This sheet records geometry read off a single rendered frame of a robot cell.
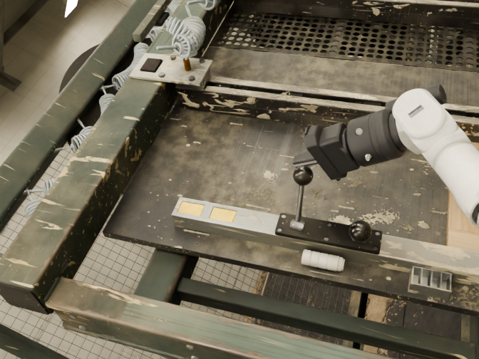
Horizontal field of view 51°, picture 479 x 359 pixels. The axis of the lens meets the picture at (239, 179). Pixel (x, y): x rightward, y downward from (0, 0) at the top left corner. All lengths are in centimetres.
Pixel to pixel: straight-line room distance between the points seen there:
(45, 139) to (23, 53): 551
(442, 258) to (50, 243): 73
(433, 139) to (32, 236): 73
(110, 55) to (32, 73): 503
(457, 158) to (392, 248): 27
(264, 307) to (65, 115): 105
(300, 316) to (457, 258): 31
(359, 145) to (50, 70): 636
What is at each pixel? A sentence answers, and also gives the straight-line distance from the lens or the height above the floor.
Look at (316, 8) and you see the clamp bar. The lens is 163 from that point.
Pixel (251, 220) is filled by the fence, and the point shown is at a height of 157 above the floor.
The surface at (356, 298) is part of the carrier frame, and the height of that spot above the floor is 79.
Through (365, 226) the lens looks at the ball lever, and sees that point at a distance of 86.
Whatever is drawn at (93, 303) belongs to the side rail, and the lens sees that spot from 96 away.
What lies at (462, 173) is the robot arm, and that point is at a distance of 76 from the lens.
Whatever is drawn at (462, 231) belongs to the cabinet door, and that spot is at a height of 122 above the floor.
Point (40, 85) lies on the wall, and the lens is 690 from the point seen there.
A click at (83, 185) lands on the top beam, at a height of 190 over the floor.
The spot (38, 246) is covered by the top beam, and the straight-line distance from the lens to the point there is 101.
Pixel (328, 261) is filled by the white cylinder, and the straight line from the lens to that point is 97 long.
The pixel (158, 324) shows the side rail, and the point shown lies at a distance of 91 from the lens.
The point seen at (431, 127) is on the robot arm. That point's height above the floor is 147.
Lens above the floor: 179
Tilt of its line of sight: 9 degrees down
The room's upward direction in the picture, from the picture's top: 61 degrees counter-clockwise
